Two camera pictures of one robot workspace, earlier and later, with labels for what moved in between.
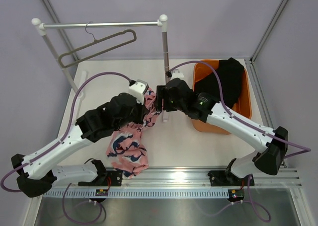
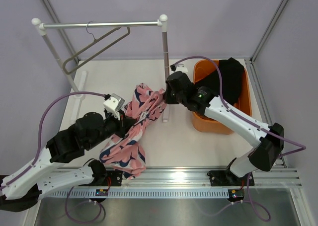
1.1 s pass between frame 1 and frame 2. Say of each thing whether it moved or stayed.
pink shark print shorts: moved
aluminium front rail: stayed
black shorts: stayed
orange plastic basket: stayed
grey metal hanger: moved
